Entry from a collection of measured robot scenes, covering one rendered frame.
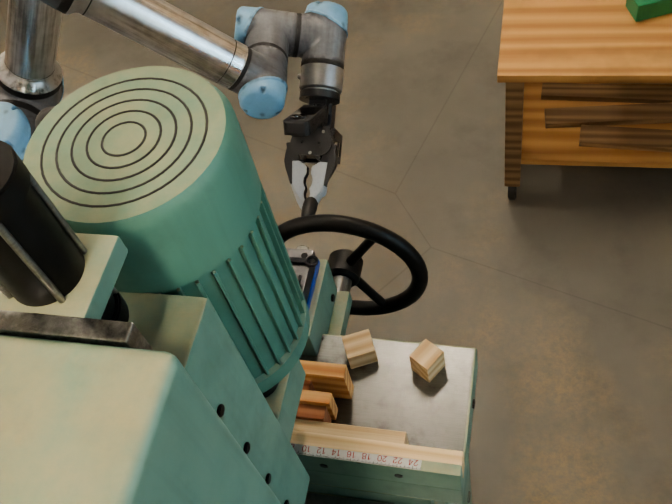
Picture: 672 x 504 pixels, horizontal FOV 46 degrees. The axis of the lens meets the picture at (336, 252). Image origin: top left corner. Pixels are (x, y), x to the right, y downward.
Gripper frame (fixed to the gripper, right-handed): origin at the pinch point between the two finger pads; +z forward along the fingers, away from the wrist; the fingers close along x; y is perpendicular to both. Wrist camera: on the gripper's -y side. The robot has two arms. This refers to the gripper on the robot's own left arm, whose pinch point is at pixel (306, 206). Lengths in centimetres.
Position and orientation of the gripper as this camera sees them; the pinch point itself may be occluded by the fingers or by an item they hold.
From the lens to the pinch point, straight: 133.7
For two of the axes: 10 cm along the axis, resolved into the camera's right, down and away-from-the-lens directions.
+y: 2.2, 0.7, 9.7
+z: -0.9, 9.9, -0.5
